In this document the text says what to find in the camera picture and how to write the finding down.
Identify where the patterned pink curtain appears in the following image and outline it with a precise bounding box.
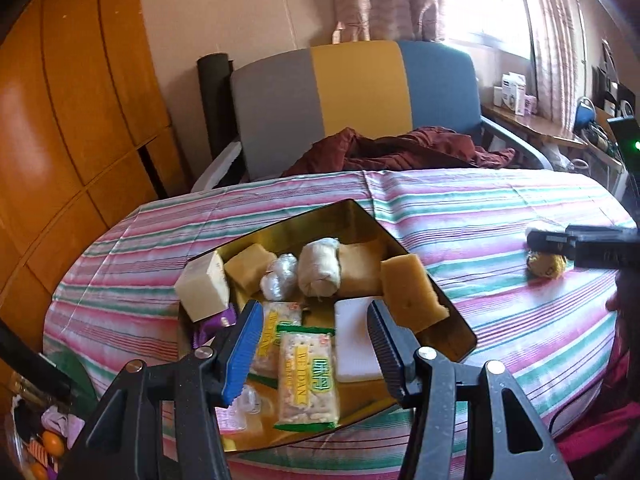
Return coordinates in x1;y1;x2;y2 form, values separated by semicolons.
332;0;448;43
520;0;601;131

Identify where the clear plastic ball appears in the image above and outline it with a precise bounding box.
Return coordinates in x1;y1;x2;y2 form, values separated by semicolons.
260;253;301;301

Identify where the clear plastic packet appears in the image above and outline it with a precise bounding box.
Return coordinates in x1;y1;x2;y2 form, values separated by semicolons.
217;382;263;433

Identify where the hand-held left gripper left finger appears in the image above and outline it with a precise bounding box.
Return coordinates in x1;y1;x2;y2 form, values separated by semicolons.
60;300;264;480

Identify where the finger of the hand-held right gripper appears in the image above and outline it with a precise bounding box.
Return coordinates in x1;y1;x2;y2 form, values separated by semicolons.
566;225;640;268
526;228;576;256

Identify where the dark red cloth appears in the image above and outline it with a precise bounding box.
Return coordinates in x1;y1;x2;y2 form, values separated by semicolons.
282;127;516;178

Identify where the black bar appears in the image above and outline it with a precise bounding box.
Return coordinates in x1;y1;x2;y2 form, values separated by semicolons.
0;320;76;403

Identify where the blue container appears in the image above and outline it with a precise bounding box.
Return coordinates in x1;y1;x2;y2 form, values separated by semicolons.
575;100;598;133

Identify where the orange wooden wardrobe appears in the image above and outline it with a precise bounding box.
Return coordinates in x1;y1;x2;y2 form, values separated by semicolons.
0;0;191;401

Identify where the striped tablecloth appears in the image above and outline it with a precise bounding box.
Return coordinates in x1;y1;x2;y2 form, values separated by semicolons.
42;167;638;480

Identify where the green yellow cracker packet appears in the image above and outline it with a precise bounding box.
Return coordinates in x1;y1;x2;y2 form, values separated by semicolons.
274;324;341;430
250;301;303;376

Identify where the black rolled mat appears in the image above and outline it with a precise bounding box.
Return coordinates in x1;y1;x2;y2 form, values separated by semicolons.
196;52;241;171

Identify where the pink cloth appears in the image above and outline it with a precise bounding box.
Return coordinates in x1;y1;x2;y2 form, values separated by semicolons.
42;407;86;446

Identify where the grey yellow blue armchair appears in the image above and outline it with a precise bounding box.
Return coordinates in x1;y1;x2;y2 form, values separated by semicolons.
190;40;553;196

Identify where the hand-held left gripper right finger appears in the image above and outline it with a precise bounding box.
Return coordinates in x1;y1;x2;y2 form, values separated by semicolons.
367;298;573;480

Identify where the white box blue print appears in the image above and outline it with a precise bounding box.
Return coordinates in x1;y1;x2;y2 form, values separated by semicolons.
502;72;528;111

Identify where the person's right hand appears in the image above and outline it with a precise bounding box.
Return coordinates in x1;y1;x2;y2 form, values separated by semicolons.
605;269;640;331

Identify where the bright window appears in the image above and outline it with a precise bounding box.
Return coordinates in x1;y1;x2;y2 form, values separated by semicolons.
442;0;533;58

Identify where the person's right forearm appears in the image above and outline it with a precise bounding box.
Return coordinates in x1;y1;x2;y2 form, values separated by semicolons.
607;315;640;411

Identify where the pink clothing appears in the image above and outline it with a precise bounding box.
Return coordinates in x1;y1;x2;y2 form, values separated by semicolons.
555;402;640;461

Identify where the white foam slab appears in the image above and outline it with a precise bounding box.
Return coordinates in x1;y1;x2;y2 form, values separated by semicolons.
334;296;388;382

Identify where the yellow snack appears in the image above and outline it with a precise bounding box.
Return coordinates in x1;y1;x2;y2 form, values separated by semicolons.
527;252;566;279

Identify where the purple packet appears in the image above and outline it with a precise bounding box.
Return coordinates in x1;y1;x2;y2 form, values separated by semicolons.
192;305;238;348

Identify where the cream foam block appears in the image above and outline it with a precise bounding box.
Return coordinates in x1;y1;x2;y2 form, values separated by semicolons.
175;251;232;322

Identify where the gold tin box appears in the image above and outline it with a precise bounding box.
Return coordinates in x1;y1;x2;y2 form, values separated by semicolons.
176;199;477;456

